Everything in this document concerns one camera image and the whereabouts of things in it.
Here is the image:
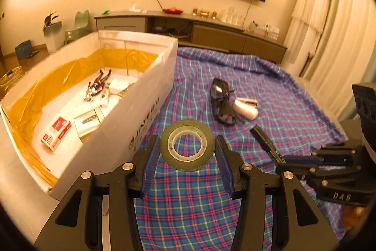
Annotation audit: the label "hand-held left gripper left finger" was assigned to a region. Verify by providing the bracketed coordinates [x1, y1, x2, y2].
[34, 135, 161, 251]

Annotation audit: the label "white stapler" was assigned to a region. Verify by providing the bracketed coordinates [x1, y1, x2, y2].
[233, 98, 259, 121]

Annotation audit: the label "box of small bottles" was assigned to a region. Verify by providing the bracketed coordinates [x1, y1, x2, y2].
[251, 21, 279, 40]

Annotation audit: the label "pale pleated curtain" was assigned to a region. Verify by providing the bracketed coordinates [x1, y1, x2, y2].
[300, 0, 376, 122]

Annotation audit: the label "potted plant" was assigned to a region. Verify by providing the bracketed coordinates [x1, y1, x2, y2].
[43, 11, 63, 53]

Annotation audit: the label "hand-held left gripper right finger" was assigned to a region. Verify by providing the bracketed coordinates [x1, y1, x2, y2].
[214, 136, 338, 251]

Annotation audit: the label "gold metal box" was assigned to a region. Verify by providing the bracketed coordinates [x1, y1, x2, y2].
[73, 109, 106, 138]

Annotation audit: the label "cluster of clear glasses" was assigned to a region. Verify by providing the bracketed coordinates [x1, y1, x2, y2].
[219, 7, 244, 25]

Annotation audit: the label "white paper tag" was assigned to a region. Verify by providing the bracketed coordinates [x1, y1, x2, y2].
[109, 79, 131, 96]

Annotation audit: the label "white tasselled cover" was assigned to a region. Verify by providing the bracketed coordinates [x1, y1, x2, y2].
[283, 0, 332, 63]

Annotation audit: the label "black marker pen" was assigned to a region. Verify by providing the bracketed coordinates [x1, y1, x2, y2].
[250, 124, 287, 165]

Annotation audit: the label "white power strip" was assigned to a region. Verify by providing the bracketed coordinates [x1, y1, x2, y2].
[129, 2, 149, 13]

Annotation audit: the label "grey low cabinet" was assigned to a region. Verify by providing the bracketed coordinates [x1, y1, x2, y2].
[94, 10, 288, 65]

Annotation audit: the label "red staple box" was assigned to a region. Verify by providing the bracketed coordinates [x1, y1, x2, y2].
[40, 116, 72, 151]

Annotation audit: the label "gold wire basket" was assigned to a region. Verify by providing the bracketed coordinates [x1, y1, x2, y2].
[0, 66, 23, 94]

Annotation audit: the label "white cardboard box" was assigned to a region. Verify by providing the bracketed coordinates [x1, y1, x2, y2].
[0, 30, 179, 201]

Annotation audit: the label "green tape roll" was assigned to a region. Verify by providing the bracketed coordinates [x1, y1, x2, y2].
[160, 119, 215, 171]

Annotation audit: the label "blue basket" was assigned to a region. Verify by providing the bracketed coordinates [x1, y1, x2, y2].
[15, 40, 33, 59]

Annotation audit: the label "blue plaid tablecloth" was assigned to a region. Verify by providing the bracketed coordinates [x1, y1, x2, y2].
[133, 47, 349, 251]

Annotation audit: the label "green plastic chair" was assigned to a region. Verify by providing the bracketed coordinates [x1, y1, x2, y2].
[65, 10, 90, 43]

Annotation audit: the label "black safety glasses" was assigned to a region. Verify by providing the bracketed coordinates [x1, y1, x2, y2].
[211, 78, 244, 126]

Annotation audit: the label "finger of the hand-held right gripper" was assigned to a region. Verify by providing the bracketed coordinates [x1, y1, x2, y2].
[282, 143, 366, 166]
[275, 164, 365, 195]

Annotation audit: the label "person's right hand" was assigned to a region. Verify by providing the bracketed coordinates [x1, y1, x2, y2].
[342, 205, 366, 229]

